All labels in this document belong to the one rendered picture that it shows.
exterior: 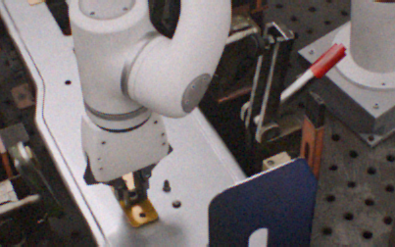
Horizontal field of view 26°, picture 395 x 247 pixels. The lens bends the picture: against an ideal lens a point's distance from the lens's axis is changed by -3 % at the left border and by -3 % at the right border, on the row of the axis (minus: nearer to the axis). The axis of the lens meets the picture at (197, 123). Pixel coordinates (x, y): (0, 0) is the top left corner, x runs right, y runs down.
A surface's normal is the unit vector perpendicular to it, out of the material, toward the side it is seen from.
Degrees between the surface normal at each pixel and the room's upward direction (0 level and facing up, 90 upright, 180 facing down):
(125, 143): 91
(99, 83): 92
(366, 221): 0
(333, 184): 0
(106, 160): 91
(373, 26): 92
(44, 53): 0
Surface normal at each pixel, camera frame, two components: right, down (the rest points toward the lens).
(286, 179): 0.45, 0.66
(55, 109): -0.03, -0.66
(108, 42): 0.01, 0.75
